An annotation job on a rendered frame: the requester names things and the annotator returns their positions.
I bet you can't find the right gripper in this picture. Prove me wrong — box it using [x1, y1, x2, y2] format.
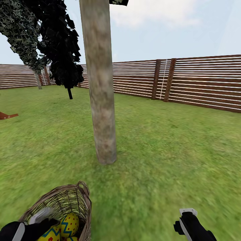
[174, 221, 184, 235]

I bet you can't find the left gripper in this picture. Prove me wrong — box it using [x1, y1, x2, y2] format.
[28, 217, 59, 241]

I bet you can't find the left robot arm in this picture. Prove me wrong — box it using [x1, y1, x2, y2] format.
[0, 206, 59, 241]

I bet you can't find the wicker basket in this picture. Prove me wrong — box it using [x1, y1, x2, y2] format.
[18, 180, 92, 241]

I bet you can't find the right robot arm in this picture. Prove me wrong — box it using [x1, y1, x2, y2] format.
[174, 208, 217, 241]

